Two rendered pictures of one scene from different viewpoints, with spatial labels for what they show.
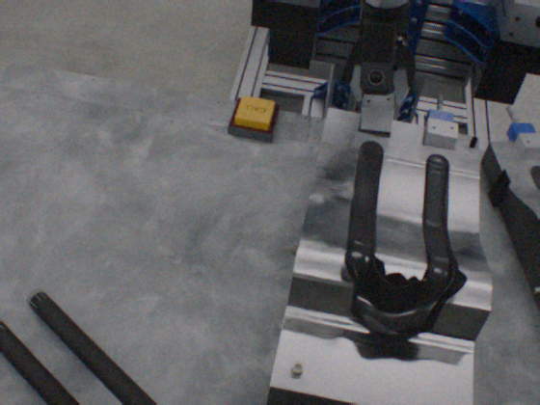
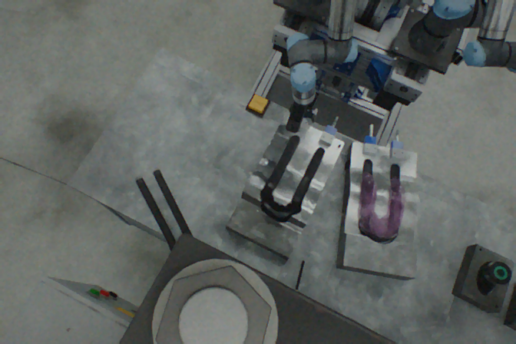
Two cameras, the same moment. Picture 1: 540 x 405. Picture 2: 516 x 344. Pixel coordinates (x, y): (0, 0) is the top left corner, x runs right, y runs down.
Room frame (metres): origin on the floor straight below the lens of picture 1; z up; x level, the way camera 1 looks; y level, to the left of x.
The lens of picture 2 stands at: (0.10, -0.15, 2.42)
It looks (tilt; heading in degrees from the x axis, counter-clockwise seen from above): 72 degrees down; 12
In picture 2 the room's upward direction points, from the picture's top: 10 degrees clockwise
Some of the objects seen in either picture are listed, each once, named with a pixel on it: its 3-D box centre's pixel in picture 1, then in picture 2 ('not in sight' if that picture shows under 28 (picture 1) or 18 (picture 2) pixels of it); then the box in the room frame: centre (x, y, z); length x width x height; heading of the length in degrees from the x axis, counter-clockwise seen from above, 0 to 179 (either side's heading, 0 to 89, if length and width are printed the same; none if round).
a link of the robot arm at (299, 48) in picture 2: not in sight; (304, 52); (0.92, -0.08, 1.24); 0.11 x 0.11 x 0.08; 27
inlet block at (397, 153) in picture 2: not in sight; (396, 144); (0.93, -0.54, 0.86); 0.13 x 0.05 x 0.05; 12
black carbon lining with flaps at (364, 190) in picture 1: (405, 219); (292, 177); (0.62, -0.19, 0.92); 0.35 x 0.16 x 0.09; 174
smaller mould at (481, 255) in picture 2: not in sight; (483, 278); (0.55, -0.98, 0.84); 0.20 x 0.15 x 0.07; 174
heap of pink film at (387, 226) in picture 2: not in sight; (382, 203); (0.66, -0.54, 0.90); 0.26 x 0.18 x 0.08; 12
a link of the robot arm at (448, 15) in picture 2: not in sight; (451, 9); (1.31, -0.49, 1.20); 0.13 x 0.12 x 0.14; 112
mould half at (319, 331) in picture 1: (390, 247); (286, 183); (0.61, -0.18, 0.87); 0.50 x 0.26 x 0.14; 174
